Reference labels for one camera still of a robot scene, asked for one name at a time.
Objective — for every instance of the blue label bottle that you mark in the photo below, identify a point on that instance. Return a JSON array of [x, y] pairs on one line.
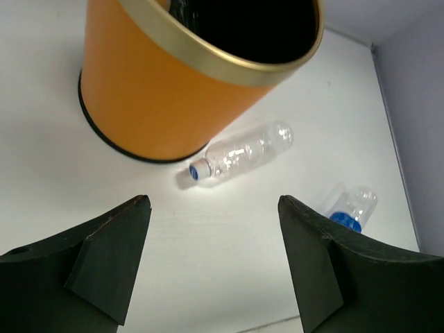
[[349, 206]]

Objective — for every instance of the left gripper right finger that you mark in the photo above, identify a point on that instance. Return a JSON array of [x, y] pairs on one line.
[[345, 281]]

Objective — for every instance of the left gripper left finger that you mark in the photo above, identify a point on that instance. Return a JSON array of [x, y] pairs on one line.
[[79, 280]]

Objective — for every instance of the clear unlabelled bottle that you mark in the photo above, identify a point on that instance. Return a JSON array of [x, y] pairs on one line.
[[240, 154]]

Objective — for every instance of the aluminium rail at right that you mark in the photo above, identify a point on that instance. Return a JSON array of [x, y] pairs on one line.
[[380, 79]]

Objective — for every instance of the orange cylindrical bin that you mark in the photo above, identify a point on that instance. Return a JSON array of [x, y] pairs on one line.
[[160, 79]]

